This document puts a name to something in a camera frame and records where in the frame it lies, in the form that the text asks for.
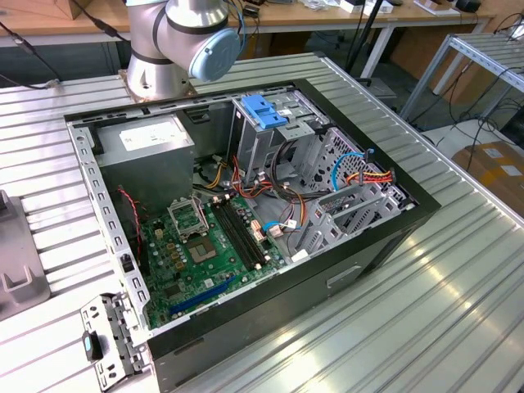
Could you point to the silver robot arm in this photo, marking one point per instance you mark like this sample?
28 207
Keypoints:
147 41

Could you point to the perforated metal disk bay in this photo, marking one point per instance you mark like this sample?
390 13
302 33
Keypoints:
323 213

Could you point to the black RAM slot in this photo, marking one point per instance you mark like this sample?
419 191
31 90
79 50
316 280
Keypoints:
234 235
245 231

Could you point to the metal optical drive cage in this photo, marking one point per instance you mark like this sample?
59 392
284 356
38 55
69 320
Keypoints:
254 147

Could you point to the metal locking lever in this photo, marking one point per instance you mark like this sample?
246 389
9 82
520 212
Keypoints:
201 215

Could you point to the CPU socket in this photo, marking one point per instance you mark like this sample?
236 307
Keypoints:
200 250

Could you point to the blue plastic drive latch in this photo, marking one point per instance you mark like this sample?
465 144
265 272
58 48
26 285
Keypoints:
262 112

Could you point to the black open PC case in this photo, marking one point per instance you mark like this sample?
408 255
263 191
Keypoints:
286 299

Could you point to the green motherboard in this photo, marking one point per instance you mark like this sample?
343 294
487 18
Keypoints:
192 282

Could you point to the grey power supply unit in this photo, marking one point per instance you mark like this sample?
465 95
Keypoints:
147 172

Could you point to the blue expansion slot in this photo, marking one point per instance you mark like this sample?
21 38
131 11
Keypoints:
200 297

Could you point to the black power adapter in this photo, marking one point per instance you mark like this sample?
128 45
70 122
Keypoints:
250 10

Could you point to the long wooden desk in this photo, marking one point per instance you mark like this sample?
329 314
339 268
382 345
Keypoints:
327 18

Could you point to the black tripod stand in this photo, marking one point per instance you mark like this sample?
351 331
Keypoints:
365 34

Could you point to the small white box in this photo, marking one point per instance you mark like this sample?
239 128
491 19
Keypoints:
351 5

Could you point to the cardboard box with labels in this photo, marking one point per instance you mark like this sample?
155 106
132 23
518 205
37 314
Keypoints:
487 172

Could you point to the grey parts rack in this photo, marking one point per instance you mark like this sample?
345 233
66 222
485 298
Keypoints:
16 245

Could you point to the small brown box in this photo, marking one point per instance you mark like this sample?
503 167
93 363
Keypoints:
75 13

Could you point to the black round device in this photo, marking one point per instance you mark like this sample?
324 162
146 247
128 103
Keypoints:
466 5

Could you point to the metal expansion slot bracket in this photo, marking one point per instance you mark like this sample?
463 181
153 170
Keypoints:
92 348

